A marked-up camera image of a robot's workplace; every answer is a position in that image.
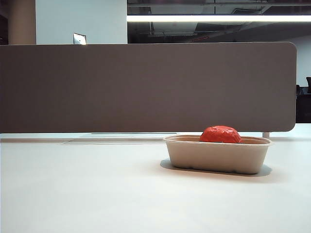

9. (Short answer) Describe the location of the beige paper lunchbox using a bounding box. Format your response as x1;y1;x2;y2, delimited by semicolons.
163;134;273;175

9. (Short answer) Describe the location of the white ceiling light strip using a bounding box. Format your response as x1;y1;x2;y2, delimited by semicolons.
126;15;311;23

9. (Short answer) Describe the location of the beige round column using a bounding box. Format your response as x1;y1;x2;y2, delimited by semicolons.
7;0;37;45

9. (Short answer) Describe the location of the black office chair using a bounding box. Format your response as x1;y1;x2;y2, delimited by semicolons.
295;76;311;123

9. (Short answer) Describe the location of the white table cable flap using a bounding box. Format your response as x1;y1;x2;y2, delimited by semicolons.
57;138;168;146

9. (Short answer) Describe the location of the grey desk divider panel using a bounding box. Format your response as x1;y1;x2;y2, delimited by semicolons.
0;41;298;133

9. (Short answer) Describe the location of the orange fruit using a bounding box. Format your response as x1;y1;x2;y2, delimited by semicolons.
199;125;242;144

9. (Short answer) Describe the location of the white wall plate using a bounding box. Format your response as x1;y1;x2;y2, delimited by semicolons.
73;33;87;45

